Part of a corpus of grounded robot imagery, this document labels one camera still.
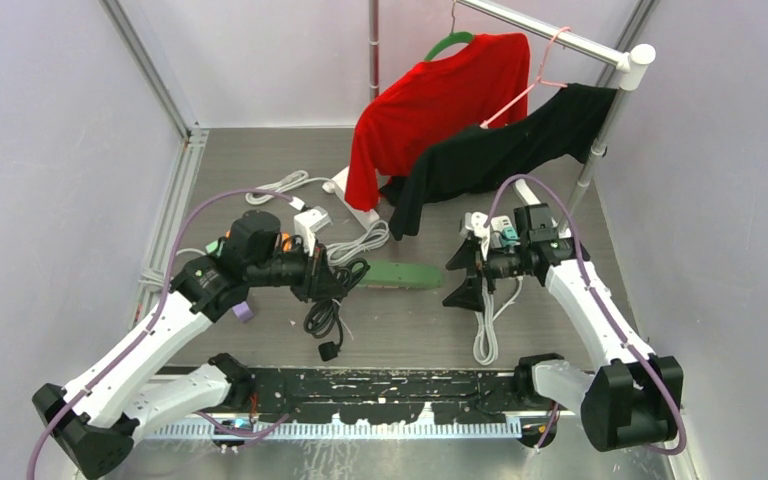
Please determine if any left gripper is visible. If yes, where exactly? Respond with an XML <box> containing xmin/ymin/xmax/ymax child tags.
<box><xmin>246</xmin><ymin>236</ymin><xmax>346</xmax><ymax>304</ymax></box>

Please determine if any white coiled cable front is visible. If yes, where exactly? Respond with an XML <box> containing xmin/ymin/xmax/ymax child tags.
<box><xmin>471</xmin><ymin>278</ymin><xmax>524</xmax><ymax>367</ymax></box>

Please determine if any black shirt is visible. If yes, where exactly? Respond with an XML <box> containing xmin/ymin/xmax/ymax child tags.
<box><xmin>380</xmin><ymin>83</ymin><xmax>618</xmax><ymax>240</ymax></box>

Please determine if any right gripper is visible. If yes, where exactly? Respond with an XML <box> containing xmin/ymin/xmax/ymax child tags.
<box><xmin>443</xmin><ymin>237</ymin><xmax>529</xmax><ymax>313</ymax></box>

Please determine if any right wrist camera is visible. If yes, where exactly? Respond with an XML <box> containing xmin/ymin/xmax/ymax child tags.
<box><xmin>461</xmin><ymin>212</ymin><xmax>492</xmax><ymax>260</ymax></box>

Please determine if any pink hanger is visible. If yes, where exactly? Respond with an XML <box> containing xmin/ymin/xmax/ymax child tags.
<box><xmin>479</xmin><ymin>26</ymin><xmax>571</xmax><ymax>129</ymax></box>

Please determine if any white power strip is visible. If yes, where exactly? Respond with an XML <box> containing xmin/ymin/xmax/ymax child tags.
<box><xmin>489</xmin><ymin>215</ymin><xmax>516</xmax><ymax>250</ymax></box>

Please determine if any green hanger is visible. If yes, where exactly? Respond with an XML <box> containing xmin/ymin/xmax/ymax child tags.
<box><xmin>423</xmin><ymin>1</ymin><xmax>475</xmax><ymax>62</ymax></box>

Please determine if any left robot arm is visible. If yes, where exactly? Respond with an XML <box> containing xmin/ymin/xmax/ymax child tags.
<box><xmin>32</xmin><ymin>207</ymin><xmax>347</xmax><ymax>479</ymax></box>

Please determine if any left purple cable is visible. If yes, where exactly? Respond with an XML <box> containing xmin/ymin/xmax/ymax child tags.
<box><xmin>26</xmin><ymin>190</ymin><xmax>299</xmax><ymax>480</ymax></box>

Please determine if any purple power strip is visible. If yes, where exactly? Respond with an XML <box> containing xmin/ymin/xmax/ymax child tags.
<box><xmin>232</xmin><ymin>301</ymin><xmax>255</xmax><ymax>323</ymax></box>

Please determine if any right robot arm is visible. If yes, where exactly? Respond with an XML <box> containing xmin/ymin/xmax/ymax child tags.
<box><xmin>442</xmin><ymin>204</ymin><xmax>684</xmax><ymax>452</ymax></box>

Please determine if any green power strip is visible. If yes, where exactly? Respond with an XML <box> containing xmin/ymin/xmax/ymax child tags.
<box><xmin>358</xmin><ymin>260</ymin><xmax>444</xmax><ymax>290</ymax></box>

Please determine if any red shirt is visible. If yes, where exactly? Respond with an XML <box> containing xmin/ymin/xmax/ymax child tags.
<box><xmin>344</xmin><ymin>33</ymin><xmax>531</xmax><ymax>211</ymax></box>

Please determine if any teal green plug adapter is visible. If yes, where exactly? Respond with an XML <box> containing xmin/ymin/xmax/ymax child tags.
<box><xmin>499</xmin><ymin>227</ymin><xmax>519</xmax><ymax>246</ymax></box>

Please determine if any metal clothes rack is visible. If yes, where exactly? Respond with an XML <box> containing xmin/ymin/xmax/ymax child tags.
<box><xmin>322</xmin><ymin>0</ymin><xmax>657</xmax><ymax>230</ymax></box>

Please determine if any white coiled cable back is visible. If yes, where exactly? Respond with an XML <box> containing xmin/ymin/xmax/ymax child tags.
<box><xmin>246</xmin><ymin>170</ymin><xmax>336</xmax><ymax>207</ymax></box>

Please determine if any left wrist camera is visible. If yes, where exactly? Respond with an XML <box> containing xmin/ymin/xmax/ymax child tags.
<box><xmin>293</xmin><ymin>207</ymin><xmax>332</xmax><ymax>255</ymax></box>

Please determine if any purple cable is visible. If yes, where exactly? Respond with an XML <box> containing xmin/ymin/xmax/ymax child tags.
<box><xmin>26</xmin><ymin>190</ymin><xmax>299</xmax><ymax>480</ymax></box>
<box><xmin>487</xmin><ymin>174</ymin><xmax>688</xmax><ymax>457</ymax></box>

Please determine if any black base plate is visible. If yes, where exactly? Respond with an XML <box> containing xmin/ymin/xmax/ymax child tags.
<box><xmin>188</xmin><ymin>367</ymin><xmax>581</xmax><ymax>429</ymax></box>

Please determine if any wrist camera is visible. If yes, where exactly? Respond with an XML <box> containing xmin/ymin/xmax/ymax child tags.
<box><xmin>461</xmin><ymin>212</ymin><xmax>492</xmax><ymax>260</ymax></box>
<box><xmin>293</xmin><ymin>207</ymin><xmax>332</xmax><ymax>255</ymax></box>

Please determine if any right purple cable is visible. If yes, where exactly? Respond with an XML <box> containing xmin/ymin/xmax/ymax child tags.
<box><xmin>487</xmin><ymin>174</ymin><xmax>688</xmax><ymax>457</ymax></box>

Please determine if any orange power strip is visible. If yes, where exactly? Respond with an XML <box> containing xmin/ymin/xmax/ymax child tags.
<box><xmin>225</xmin><ymin>230</ymin><xmax>290</xmax><ymax>256</ymax></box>

